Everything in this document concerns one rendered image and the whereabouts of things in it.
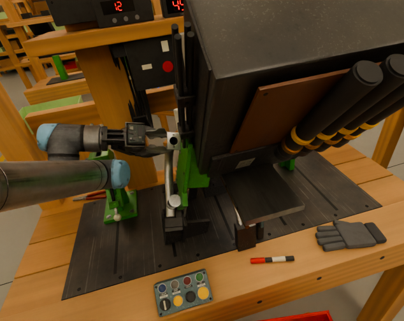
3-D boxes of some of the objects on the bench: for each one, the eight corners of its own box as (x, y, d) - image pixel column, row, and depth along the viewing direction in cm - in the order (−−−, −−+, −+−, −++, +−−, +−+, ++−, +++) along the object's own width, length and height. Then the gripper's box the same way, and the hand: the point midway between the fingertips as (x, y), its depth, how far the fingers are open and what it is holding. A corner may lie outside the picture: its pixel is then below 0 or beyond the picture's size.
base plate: (381, 209, 87) (383, 206, 85) (64, 303, 73) (60, 300, 71) (311, 150, 121) (311, 147, 119) (85, 206, 107) (83, 203, 105)
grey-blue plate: (264, 239, 80) (266, 210, 72) (259, 241, 80) (259, 212, 72) (252, 218, 88) (253, 190, 80) (247, 220, 87) (247, 192, 79)
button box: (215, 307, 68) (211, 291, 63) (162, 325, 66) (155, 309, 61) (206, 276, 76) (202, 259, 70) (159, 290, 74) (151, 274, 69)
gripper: (99, 153, 63) (180, 154, 69) (101, 114, 65) (179, 118, 71) (103, 160, 71) (175, 160, 77) (104, 124, 73) (174, 127, 79)
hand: (171, 142), depth 76 cm, fingers closed on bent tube, 3 cm apart
